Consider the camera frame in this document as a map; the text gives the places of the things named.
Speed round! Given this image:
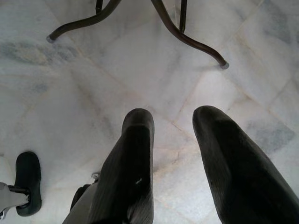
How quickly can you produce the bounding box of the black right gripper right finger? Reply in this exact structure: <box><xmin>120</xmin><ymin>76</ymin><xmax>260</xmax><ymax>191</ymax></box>
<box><xmin>192</xmin><ymin>105</ymin><xmax>299</xmax><ymax>224</ymax></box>

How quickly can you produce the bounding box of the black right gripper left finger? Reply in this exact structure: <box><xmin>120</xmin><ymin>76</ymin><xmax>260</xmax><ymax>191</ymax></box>
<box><xmin>88</xmin><ymin>108</ymin><xmax>155</xmax><ymax>224</ymax></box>

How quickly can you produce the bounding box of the black robot right foot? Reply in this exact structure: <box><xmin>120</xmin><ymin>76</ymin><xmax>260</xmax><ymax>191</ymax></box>
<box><xmin>71</xmin><ymin>184</ymin><xmax>92</xmax><ymax>210</ymax></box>

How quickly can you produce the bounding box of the silver robot left leg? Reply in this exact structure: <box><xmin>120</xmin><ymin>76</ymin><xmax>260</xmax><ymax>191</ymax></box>
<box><xmin>0</xmin><ymin>182</ymin><xmax>32</xmax><ymax>224</ymax></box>

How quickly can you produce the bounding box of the dark curved metal table leg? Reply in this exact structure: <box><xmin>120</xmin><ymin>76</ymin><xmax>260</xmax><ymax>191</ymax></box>
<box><xmin>47</xmin><ymin>0</ymin><xmax>122</xmax><ymax>43</ymax></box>
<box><xmin>151</xmin><ymin>0</ymin><xmax>230</xmax><ymax>70</ymax></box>

